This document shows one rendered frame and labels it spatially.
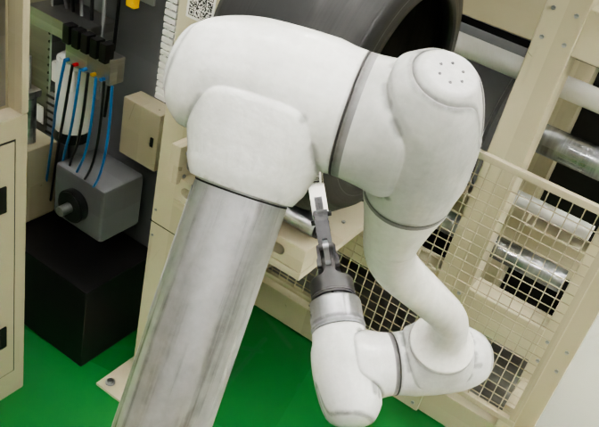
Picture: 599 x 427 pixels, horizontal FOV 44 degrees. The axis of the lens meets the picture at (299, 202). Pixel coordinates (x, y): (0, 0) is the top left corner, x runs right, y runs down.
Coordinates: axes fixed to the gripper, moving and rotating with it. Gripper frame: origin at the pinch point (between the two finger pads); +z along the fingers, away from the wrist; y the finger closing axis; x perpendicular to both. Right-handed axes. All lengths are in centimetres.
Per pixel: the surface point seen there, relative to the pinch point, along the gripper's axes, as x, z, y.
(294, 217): -5.3, 7.4, 16.3
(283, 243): -8.5, 3.8, 19.9
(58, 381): -84, 10, 92
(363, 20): 11.8, 17.4, -26.1
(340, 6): 8.3, 19.4, -28.2
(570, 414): 75, -6, 147
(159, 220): -41, 30, 44
